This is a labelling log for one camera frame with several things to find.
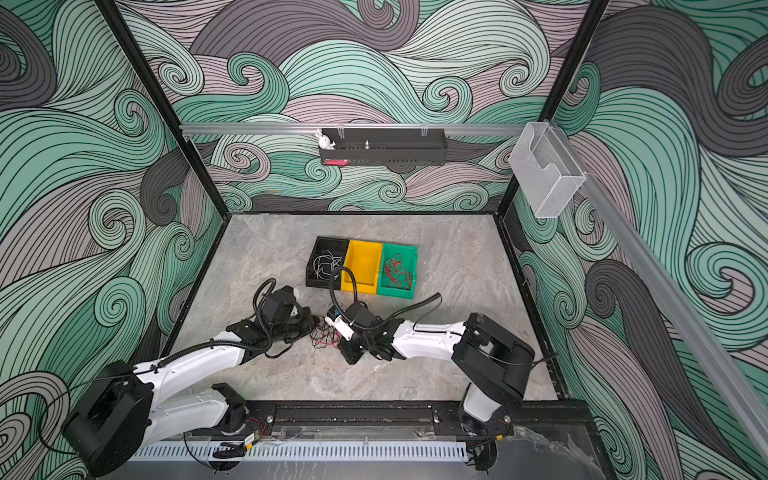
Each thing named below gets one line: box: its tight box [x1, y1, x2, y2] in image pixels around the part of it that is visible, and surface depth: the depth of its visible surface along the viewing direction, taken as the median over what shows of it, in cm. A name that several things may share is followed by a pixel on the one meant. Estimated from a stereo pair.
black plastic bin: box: [306, 236, 350, 290], surface depth 103 cm
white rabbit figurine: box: [315, 128, 336, 150], surface depth 87 cm
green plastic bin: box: [377, 243, 419, 299], surface depth 102 cm
